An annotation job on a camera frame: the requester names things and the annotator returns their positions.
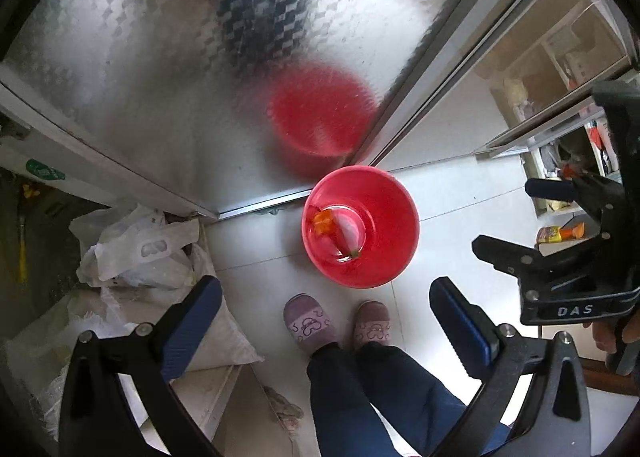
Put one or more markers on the right purple slipper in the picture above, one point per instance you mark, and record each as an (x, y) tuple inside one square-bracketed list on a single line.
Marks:
[(371, 325)]

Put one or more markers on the person right hand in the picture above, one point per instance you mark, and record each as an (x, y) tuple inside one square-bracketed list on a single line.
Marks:
[(604, 335)]

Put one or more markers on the person blue trousers legs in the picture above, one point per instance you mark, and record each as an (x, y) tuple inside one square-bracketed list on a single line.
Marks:
[(353, 395)]

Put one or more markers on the left purple slipper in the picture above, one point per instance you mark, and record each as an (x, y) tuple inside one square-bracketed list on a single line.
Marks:
[(309, 325)]

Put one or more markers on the orange sauce packet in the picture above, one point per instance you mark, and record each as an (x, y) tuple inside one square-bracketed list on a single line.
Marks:
[(323, 223)]

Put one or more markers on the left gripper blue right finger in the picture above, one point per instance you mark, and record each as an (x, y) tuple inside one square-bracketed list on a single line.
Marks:
[(469, 330)]

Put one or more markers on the white plastic bags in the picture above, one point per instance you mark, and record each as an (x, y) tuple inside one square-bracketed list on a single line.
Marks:
[(139, 247)]

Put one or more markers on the purple slipper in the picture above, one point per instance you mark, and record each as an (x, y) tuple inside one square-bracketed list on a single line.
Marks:
[(309, 325), (371, 325)]

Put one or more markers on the red plastic trash bucket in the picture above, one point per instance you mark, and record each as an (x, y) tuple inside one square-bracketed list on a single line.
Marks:
[(391, 220)]

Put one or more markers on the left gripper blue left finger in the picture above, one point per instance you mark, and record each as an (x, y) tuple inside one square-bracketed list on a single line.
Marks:
[(183, 327)]

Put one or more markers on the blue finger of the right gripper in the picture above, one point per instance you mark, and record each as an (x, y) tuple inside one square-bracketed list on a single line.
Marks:
[(556, 190), (504, 257)]

